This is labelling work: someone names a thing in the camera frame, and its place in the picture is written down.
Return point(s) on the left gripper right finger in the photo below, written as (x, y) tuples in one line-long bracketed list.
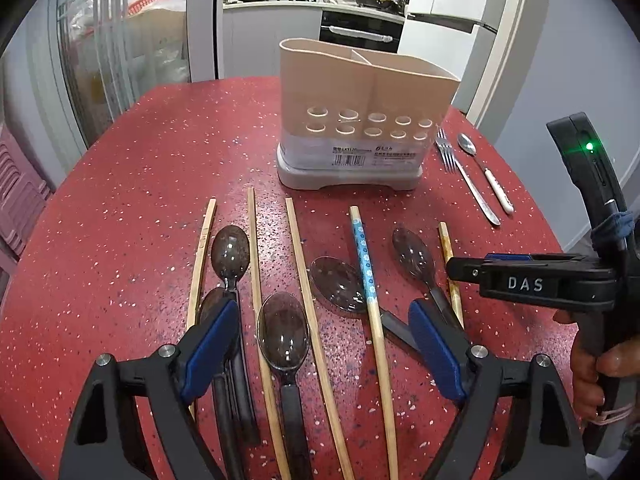
[(542, 440)]

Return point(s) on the brown plastic spoon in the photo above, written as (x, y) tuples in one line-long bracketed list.
[(283, 339), (230, 259), (415, 258)]

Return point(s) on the person's right hand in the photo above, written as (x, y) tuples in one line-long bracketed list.
[(621, 361)]

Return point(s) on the glass sliding door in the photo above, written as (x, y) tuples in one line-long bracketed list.
[(114, 51)]

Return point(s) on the black built-in oven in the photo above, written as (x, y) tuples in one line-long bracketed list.
[(360, 31)]

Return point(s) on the silver metal fork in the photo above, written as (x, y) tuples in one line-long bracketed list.
[(452, 164)]

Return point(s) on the stacked pink plastic stools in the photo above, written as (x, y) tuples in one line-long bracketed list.
[(24, 195)]

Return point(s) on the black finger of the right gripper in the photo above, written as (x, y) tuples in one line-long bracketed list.
[(465, 270)]

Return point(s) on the beige cutlery holder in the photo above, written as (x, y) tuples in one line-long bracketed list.
[(357, 116)]

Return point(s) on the white handled metal spoon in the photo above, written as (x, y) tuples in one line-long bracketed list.
[(467, 145)]

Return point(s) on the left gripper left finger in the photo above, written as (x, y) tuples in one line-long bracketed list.
[(105, 438)]

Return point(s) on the brown plastic spoon sideways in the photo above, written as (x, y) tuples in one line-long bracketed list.
[(339, 284)]

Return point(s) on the blue patterned chopstick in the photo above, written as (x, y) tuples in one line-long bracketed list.
[(378, 340)]

